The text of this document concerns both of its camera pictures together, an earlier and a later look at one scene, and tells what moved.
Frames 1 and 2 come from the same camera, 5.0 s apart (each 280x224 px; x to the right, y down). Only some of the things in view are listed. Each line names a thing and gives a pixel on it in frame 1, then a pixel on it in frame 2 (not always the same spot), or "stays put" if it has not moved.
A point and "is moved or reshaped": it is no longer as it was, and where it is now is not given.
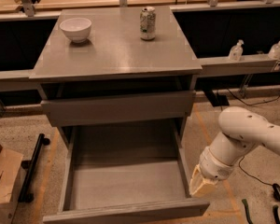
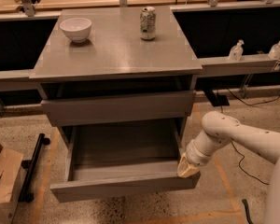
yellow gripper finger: x=197 y=181 -> x=183 y=164
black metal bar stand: x=26 y=194 stays put
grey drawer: x=124 y=171 is moved or reshaped
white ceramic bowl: x=77 y=29 stays put
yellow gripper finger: x=206 y=189 -> x=190 y=171
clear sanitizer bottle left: x=236 y=52 stays put
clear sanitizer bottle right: x=276 y=50 stays put
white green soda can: x=147 y=23 stays put
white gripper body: x=215 y=168 -> x=196 y=155
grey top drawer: x=94 y=109 stays put
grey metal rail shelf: x=207 y=67 stays put
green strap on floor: x=246 y=206 stays put
